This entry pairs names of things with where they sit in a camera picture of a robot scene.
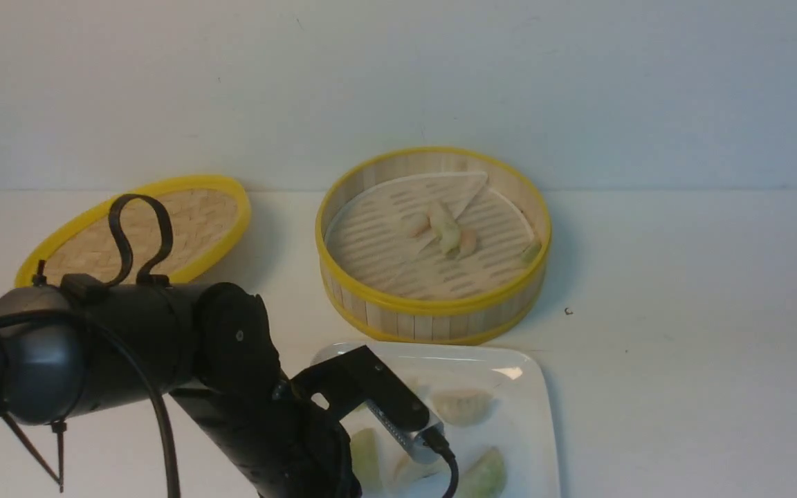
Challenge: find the pale dumpling on plate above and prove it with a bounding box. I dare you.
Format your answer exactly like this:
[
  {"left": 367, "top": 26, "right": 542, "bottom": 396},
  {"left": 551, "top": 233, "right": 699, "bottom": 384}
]
[{"left": 431, "top": 389, "right": 494, "bottom": 427}]

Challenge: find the white steamer liner paper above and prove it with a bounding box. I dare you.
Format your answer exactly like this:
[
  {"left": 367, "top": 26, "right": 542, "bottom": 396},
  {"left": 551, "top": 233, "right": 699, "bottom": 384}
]
[{"left": 324, "top": 172, "right": 542, "bottom": 302}]

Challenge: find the pale pink dumpling in steamer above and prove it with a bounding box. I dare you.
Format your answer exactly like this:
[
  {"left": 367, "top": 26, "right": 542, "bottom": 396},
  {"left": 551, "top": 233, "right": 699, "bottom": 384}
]
[{"left": 401, "top": 212, "right": 430, "bottom": 239}]

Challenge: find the yellow rimmed bamboo steamer basket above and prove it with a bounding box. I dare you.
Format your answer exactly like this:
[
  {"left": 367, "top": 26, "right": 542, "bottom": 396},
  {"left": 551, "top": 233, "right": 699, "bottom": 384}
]
[{"left": 314, "top": 146, "right": 553, "bottom": 344}]

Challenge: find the yellow rimmed bamboo steamer lid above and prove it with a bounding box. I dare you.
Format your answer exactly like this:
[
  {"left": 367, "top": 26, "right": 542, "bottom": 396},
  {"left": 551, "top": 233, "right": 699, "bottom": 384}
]
[{"left": 14, "top": 174, "right": 252, "bottom": 287}]

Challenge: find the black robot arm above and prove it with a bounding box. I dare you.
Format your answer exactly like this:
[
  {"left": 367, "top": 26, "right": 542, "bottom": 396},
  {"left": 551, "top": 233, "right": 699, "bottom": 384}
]
[{"left": 0, "top": 283, "right": 363, "bottom": 497}]

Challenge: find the green dumpling in steamer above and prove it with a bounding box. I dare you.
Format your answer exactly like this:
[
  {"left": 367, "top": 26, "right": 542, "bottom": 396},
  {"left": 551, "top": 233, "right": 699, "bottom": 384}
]
[{"left": 429, "top": 201, "right": 462, "bottom": 255}]

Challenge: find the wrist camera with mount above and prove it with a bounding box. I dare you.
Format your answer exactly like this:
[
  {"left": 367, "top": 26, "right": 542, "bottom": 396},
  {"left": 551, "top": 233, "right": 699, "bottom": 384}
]
[{"left": 292, "top": 346, "right": 457, "bottom": 468}]

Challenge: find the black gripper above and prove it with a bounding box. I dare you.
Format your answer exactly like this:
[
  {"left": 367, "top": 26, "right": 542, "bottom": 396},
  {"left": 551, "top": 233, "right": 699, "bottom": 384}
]
[{"left": 171, "top": 378, "right": 363, "bottom": 497}]

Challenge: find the green dumpling on plate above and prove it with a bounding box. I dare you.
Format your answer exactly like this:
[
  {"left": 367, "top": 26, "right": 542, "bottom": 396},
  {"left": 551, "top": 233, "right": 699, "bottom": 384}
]
[
  {"left": 350, "top": 427, "right": 383, "bottom": 496},
  {"left": 455, "top": 446, "right": 507, "bottom": 497}
]

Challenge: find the green dumpling on plate left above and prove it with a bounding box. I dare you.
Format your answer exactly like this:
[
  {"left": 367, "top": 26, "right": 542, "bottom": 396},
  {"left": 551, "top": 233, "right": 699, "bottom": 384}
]
[{"left": 350, "top": 427, "right": 383, "bottom": 496}]

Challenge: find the white rectangular plate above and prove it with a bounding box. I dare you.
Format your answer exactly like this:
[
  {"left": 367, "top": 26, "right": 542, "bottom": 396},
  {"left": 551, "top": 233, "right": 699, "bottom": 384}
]
[{"left": 309, "top": 342, "right": 562, "bottom": 498}]

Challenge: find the green dumpling on plate right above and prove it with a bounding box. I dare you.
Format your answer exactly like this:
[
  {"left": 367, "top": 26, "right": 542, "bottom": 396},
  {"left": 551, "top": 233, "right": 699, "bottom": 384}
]
[{"left": 455, "top": 446, "right": 507, "bottom": 497}]

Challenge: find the black cable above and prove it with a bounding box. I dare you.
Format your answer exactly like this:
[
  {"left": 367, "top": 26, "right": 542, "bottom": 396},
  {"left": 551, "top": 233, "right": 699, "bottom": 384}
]
[{"left": 0, "top": 181, "right": 185, "bottom": 498}]

